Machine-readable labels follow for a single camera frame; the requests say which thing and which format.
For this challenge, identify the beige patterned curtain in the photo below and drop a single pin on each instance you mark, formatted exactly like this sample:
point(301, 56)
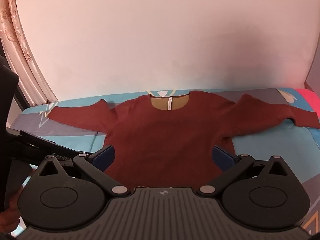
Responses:
point(15, 30)

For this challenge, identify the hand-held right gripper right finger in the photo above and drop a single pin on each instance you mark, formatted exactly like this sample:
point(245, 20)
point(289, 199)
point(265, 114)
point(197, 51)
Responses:
point(221, 156)

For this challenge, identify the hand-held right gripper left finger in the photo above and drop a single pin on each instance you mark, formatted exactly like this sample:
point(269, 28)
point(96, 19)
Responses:
point(106, 156)

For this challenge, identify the person's left hand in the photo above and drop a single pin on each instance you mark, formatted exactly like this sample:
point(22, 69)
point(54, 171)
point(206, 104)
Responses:
point(10, 217)

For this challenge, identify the blue grey patterned bed sheet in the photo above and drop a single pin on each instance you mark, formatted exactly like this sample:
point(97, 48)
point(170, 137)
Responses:
point(262, 140)

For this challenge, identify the rust red long-sleeved sweater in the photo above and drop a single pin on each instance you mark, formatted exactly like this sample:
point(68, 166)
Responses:
point(170, 135)

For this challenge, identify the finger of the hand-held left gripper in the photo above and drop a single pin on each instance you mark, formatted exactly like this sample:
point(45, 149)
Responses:
point(40, 142)

